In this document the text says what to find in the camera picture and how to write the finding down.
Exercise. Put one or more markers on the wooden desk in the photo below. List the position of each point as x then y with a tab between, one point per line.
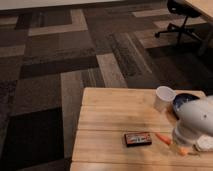
205	7

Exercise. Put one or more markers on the dark rectangular snack packet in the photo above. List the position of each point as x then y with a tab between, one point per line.
137	139

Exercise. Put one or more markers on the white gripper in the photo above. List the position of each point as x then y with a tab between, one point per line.
184	136

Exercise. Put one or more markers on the dark blue patterned bowl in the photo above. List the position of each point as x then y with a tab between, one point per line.
182	98

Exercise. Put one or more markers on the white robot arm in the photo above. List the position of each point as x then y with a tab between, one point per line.
195	118

